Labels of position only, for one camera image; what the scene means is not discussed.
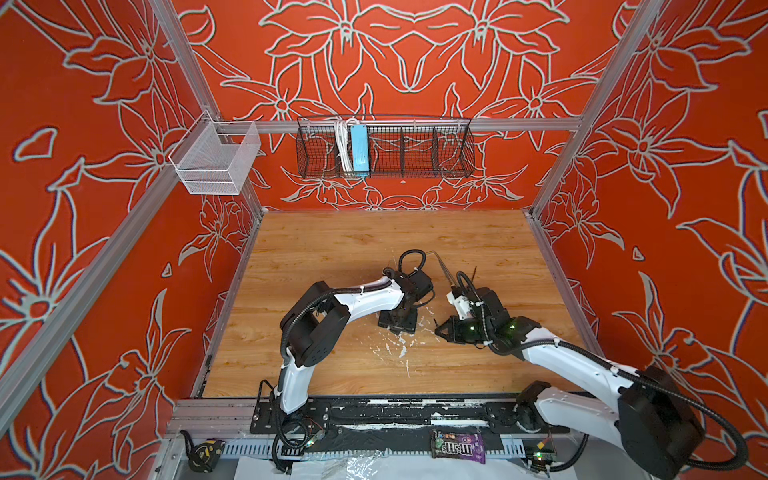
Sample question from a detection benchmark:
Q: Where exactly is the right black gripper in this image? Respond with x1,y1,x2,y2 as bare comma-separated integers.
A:
431,316,495,346

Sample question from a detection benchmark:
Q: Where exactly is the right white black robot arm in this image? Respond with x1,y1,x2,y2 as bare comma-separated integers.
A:
435,272,749,479

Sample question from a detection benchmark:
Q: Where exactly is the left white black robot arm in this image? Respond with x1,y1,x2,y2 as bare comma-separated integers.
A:
269,249,434,474

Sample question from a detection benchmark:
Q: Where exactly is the purple candy bag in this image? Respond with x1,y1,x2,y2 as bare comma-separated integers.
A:
430,430,486,464

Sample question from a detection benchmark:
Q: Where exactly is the small electronics board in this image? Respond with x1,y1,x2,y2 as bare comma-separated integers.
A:
523,437,557,477

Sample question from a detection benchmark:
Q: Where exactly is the clear plastic wrap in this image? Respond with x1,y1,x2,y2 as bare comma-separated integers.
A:
290,454,408,480

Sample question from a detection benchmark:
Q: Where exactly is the light blue box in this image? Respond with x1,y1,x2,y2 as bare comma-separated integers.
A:
349,124,370,177

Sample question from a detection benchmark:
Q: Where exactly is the yellow black tape measure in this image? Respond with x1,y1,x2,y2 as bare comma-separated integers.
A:
184,436,226,473

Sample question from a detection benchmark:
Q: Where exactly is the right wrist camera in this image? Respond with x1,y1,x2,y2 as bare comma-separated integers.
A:
446,289,475,321

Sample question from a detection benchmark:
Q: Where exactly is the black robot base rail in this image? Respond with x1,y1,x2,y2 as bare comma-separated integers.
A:
250,394,570,454

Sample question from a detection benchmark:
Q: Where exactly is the black wire wall basket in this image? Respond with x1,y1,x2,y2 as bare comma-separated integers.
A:
296,115,477,180

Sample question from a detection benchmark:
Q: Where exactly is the white coiled cable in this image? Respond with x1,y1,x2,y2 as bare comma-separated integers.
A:
332,119,355,174

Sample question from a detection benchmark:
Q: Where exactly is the white mesh wall basket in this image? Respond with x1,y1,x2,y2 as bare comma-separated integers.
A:
169,110,262,196

